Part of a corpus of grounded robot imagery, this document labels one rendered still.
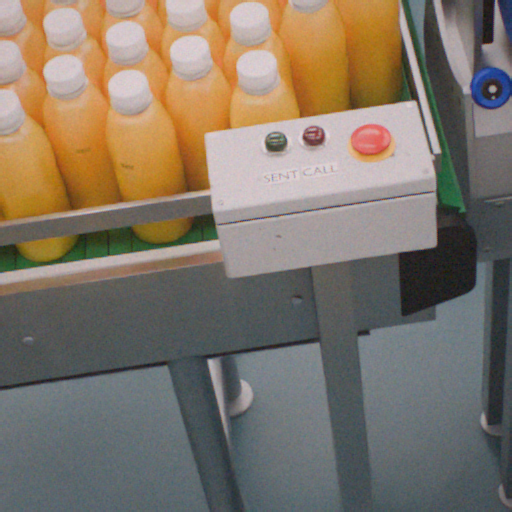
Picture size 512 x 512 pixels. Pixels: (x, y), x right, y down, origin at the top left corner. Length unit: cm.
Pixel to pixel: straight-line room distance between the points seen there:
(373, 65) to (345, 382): 35
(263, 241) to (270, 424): 115
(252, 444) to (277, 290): 90
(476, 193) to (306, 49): 27
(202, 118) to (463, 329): 119
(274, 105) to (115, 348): 37
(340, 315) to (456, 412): 99
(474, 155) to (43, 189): 47
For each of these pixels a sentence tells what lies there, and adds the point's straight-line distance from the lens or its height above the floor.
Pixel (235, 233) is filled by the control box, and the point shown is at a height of 106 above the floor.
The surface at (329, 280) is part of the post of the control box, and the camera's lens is 132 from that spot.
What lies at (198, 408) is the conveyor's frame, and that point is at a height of 62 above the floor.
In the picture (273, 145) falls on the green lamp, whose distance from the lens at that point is 121.
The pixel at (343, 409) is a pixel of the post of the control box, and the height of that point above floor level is 70.
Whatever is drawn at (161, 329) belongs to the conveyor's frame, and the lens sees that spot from 149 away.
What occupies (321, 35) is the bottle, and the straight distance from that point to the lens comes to 139.
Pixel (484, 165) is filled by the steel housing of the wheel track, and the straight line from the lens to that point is 150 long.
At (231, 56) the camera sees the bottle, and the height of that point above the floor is 107.
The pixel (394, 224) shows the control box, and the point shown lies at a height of 104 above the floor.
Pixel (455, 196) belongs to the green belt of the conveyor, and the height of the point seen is 89.
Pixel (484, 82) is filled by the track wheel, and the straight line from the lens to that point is 145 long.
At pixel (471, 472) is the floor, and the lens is 228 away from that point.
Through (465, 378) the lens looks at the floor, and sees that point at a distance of 238.
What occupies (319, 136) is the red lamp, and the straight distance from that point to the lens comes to 121.
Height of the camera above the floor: 197
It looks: 50 degrees down
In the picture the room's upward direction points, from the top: 10 degrees counter-clockwise
